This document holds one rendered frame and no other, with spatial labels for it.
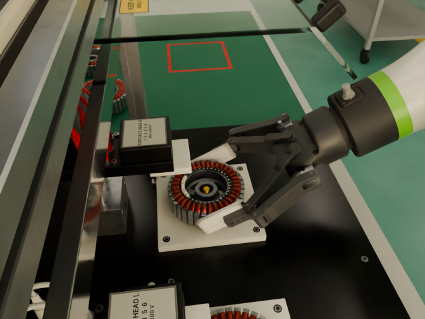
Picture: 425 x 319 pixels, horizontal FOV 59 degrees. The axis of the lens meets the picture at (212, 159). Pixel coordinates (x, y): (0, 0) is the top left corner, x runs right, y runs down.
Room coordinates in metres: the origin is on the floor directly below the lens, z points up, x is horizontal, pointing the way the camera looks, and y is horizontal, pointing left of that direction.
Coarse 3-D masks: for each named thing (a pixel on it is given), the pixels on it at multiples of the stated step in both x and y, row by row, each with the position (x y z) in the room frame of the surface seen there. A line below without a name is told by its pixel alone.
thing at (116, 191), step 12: (108, 180) 0.38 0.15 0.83; (120, 180) 0.38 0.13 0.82; (108, 192) 0.36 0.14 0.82; (120, 192) 0.36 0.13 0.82; (108, 204) 0.34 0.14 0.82; (120, 204) 0.34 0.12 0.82; (108, 216) 0.33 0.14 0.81; (120, 216) 0.33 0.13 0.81; (108, 228) 0.32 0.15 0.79; (120, 228) 0.33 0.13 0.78
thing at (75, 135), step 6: (84, 90) 0.38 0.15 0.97; (84, 102) 0.35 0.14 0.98; (78, 108) 0.37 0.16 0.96; (72, 132) 0.34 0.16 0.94; (72, 138) 0.34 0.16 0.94; (78, 138) 0.34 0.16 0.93; (72, 144) 0.37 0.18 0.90; (78, 144) 0.34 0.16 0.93; (108, 144) 0.36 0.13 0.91; (108, 150) 0.36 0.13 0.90; (108, 162) 0.34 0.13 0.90
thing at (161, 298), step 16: (128, 288) 0.16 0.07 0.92; (144, 288) 0.16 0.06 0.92; (160, 288) 0.16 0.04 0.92; (176, 288) 0.16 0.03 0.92; (96, 304) 0.16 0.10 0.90; (112, 304) 0.15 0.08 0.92; (128, 304) 0.15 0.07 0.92; (144, 304) 0.15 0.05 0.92; (160, 304) 0.15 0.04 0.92; (176, 304) 0.15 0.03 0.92; (208, 304) 0.17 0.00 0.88
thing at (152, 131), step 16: (128, 128) 0.38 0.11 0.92; (144, 128) 0.38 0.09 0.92; (160, 128) 0.38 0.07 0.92; (112, 144) 0.37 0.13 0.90; (128, 144) 0.35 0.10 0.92; (144, 144) 0.35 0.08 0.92; (160, 144) 0.35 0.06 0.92; (176, 144) 0.39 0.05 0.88; (112, 160) 0.34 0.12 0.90; (128, 160) 0.34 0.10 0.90; (144, 160) 0.34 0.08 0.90; (160, 160) 0.34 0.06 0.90; (176, 160) 0.36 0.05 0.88; (64, 176) 0.32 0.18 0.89; (112, 176) 0.33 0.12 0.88
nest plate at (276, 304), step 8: (240, 304) 0.22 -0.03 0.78; (248, 304) 0.22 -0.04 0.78; (256, 304) 0.22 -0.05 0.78; (264, 304) 0.22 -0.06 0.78; (272, 304) 0.22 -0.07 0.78; (280, 304) 0.22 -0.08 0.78; (216, 312) 0.21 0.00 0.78; (256, 312) 0.21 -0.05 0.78; (264, 312) 0.21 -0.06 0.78; (272, 312) 0.21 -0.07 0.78; (280, 312) 0.21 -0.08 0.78; (288, 312) 0.21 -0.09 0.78
